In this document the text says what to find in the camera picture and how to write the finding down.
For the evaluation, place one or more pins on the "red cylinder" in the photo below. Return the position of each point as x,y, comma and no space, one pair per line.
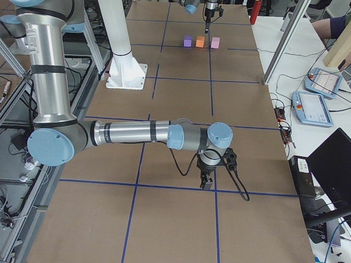
255,11

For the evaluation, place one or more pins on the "purple foam cube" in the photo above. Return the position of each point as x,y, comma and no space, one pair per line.
187,41

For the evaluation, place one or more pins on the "seated person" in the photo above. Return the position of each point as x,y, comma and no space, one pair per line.
330,28

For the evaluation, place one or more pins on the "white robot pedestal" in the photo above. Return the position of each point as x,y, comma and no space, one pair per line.
125,71

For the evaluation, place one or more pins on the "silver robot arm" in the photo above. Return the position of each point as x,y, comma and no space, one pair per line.
210,7
58,135

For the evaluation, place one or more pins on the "aluminium frame post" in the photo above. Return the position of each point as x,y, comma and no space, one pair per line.
290,23

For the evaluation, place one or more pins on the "blue teach pendant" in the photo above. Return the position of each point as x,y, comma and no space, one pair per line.
323,82
311,109

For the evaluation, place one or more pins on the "pink foam cube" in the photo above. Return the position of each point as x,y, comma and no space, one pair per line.
215,42

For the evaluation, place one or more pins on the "black laptop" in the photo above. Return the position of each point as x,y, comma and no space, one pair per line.
330,165

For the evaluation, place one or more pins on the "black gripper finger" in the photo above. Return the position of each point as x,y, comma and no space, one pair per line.
207,184
207,27
202,185

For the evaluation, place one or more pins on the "orange foam cube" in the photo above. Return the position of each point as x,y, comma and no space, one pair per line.
200,41

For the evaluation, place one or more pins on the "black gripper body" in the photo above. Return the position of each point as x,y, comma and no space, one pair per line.
206,169
209,7

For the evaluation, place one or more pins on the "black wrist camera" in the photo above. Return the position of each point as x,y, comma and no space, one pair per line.
220,10
229,159

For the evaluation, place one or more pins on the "far blue teach pendant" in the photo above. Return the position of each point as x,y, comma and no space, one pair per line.
323,82

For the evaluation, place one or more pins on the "near blue teach pendant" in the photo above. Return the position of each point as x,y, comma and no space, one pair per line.
311,109

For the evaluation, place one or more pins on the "black computer box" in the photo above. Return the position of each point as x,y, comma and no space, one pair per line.
302,178

